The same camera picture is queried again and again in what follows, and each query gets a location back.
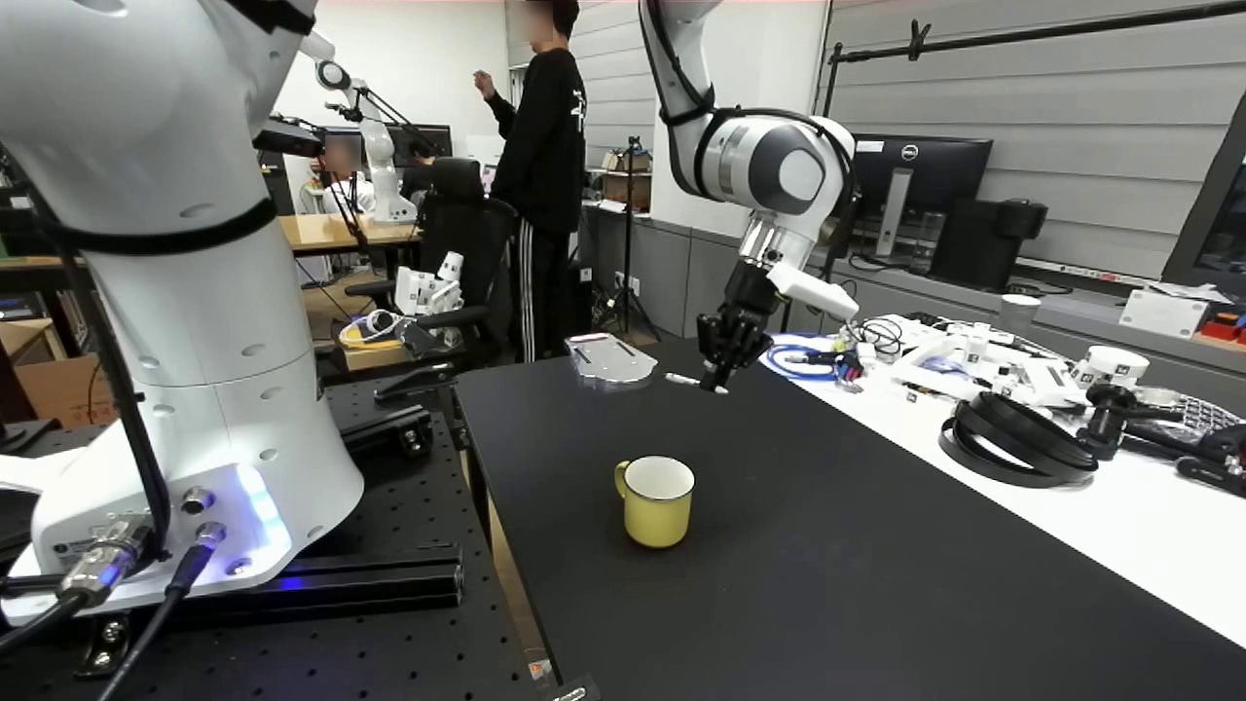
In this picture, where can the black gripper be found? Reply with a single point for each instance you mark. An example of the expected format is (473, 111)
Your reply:
(733, 332)

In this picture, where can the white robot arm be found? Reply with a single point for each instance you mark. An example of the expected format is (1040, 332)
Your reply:
(136, 126)

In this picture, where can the yellow enamel cup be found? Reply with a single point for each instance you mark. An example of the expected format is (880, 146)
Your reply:
(654, 501)

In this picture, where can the black computer monitor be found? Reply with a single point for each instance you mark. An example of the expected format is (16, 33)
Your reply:
(905, 192)

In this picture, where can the standing person in black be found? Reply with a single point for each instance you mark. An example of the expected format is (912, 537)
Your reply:
(542, 153)

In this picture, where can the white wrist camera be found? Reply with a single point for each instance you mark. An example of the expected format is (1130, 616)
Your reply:
(809, 290)

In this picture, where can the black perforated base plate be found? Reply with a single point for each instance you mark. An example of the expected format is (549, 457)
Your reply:
(398, 605)

